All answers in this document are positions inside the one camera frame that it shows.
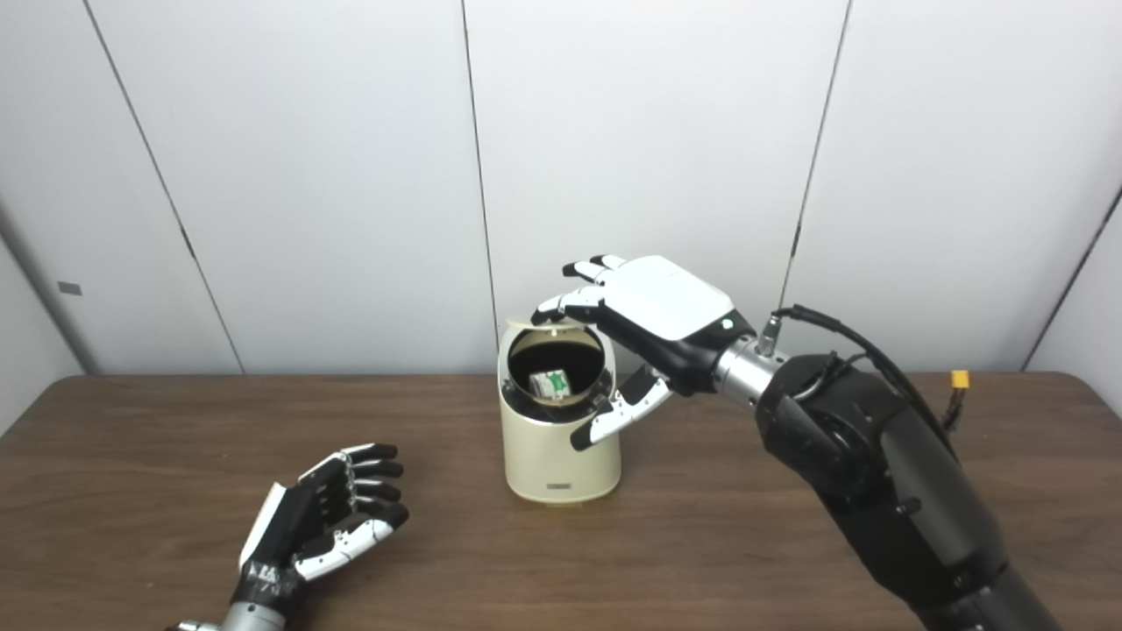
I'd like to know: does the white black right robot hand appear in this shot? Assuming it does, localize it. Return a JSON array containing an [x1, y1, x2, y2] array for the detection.
[[530, 254, 756, 452]]

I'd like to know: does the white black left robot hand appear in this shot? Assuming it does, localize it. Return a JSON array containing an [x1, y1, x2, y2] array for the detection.
[[230, 443, 410, 613]]

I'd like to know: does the green white milk carton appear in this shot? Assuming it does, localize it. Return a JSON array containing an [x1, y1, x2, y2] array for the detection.
[[529, 368, 571, 402]]

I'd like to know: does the cream-colored bin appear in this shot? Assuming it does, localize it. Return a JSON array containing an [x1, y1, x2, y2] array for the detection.
[[497, 317, 623, 506]]

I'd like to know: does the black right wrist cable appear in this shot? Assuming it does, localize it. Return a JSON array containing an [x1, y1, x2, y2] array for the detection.
[[758, 304, 961, 457]]

